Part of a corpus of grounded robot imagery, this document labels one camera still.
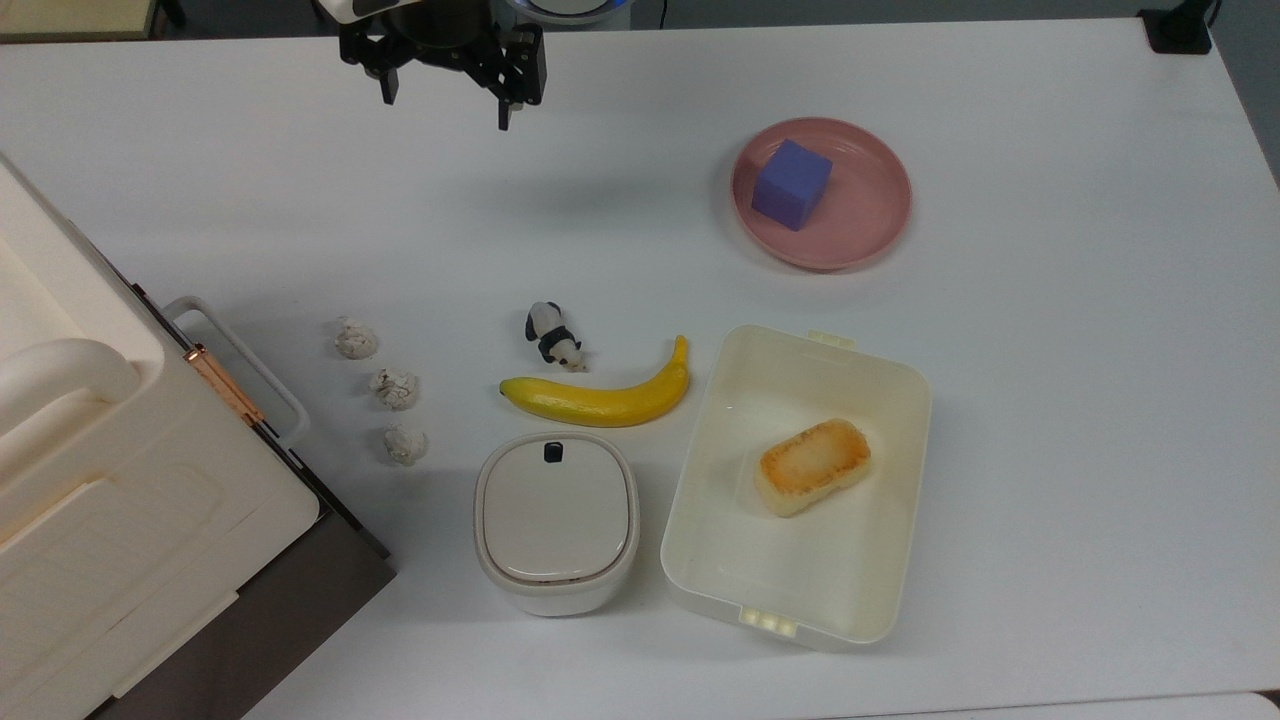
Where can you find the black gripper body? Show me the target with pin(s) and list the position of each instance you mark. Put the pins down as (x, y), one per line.
(450, 52)

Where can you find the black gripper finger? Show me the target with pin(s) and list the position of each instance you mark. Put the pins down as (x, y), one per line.
(506, 115)
(388, 90)

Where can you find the toy panda figure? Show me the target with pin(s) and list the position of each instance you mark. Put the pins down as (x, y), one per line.
(553, 338)

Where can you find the crumpled white paper ball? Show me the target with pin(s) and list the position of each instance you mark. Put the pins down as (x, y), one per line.
(405, 445)
(394, 389)
(356, 339)

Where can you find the purple foam cube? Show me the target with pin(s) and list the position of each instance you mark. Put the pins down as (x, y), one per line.
(792, 185)

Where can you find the yellow banana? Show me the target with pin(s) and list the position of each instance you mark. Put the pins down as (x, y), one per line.
(600, 403)

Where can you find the light wood desk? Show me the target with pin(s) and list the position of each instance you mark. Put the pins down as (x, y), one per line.
(70, 15)

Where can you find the pink round plate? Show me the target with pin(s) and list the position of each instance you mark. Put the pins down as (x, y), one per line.
(860, 225)

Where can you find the small cream lidded trash can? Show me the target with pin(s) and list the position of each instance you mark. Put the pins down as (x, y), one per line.
(556, 520)

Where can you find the toasted bread piece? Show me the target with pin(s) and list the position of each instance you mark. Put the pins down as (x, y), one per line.
(812, 466)

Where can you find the cream plastic storage bin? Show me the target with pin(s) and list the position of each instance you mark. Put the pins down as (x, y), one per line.
(720, 540)

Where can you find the cream mini appliance box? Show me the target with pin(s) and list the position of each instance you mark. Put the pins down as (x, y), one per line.
(120, 520)

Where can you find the black table clamp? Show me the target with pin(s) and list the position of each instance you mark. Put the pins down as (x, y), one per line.
(1178, 30)

